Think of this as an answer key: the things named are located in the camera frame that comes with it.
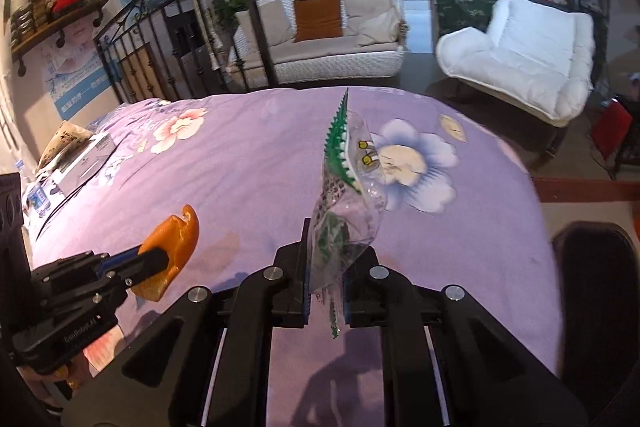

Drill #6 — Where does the orange peel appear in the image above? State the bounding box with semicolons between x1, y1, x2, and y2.
131;205;200;303

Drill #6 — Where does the clear green plastic wrapper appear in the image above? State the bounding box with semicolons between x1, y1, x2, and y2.
307;92;386;338

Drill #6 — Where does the person's left hand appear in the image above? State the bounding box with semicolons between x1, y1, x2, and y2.
17;349;93;407

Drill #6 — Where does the white cardboard box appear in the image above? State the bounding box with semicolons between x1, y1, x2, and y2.
51;132;116;196

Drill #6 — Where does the purple floral bed sheet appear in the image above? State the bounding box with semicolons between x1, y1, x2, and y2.
34;88;561;426

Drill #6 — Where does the white wicker sofa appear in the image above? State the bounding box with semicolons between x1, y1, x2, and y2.
257;0;407;86

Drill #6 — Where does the brown sofa cushion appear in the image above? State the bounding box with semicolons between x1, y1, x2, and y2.
293;0;343;42

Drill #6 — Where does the white cushioned lounge chair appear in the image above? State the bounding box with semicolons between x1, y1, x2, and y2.
435;0;596;128

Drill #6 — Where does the black iron bed frame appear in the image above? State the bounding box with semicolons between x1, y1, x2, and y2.
93;0;279;104

